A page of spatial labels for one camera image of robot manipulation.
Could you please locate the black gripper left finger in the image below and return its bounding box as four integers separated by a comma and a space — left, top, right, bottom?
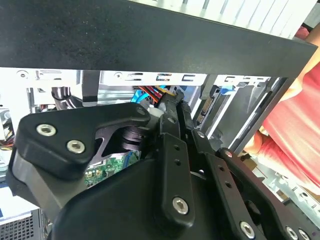
14, 91, 197, 230

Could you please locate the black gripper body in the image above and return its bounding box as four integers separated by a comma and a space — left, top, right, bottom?
6, 146, 238, 240

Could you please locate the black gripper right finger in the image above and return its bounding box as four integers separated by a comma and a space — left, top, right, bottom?
177, 96, 320, 240

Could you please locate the blue data wire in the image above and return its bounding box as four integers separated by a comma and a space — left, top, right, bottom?
131, 88, 152, 104

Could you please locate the orange red power wire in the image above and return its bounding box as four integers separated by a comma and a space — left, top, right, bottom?
134, 85, 186, 106

